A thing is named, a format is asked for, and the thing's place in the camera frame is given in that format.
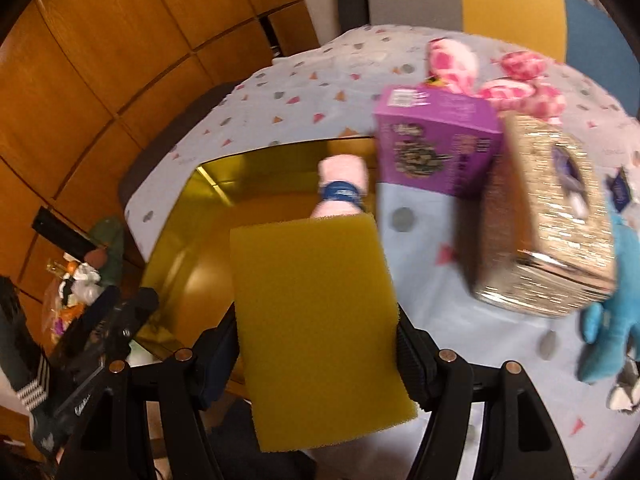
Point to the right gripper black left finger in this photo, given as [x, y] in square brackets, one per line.
[215, 353]

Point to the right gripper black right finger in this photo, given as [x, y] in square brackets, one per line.
[416, 355]

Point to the yellow sponge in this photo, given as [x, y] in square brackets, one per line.
[318, 344]

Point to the blue plush toy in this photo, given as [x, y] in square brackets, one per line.
[608, 326]

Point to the gold tray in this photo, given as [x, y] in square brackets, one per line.
[239, 209]

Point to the green glass side table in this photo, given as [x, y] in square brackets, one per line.
[108, 234]

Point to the glittery gold tissue box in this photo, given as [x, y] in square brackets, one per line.
[546, 242]

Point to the black remote control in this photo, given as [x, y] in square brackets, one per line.
[58, 233]

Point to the rolled pink towel blue band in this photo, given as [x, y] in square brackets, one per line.
[343, 184]

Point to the purple cardboard box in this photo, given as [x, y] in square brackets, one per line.
[437, 141]

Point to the patterned white tablecloth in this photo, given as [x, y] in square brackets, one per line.
[429, 238]

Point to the pink spotted plush toy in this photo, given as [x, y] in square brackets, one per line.
[522, 88]

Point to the grey yellow blue chair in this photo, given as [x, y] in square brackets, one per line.
[571, 31]

